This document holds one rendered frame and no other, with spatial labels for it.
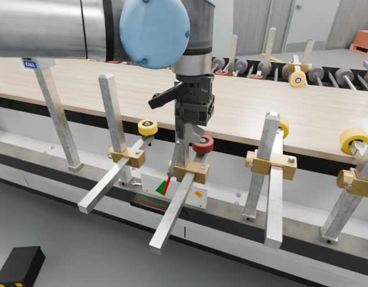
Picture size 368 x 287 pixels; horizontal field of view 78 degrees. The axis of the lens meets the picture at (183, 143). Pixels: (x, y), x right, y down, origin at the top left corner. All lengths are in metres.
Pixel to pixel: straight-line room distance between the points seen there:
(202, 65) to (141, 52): 0.22
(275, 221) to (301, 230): 0.36
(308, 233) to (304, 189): 0.21
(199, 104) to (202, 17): 0.17
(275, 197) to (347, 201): 0.25
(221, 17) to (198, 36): 4.94
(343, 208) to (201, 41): 0.60
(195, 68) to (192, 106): 0.09
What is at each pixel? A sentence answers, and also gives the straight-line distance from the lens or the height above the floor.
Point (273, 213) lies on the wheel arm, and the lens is 0.56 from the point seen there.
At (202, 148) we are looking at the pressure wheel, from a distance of 0.81.
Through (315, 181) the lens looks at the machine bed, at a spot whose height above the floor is 0.76.
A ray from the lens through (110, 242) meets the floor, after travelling 1.69.
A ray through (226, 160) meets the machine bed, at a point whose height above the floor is 0.76.
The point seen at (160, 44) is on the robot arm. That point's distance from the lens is 0.30.
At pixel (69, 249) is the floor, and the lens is 1.75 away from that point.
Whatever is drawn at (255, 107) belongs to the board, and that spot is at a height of 0.90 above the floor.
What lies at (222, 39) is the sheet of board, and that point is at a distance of 5.39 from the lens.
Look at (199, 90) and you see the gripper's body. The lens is 0.53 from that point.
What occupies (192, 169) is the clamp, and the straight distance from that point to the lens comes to 0.76.
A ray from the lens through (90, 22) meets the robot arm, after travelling 0.30.
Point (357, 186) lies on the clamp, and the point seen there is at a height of 0.95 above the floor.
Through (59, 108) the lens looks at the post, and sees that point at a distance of 0.98.
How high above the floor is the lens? 1.37
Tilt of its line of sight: 34 degrees down
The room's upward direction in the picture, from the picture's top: straight up
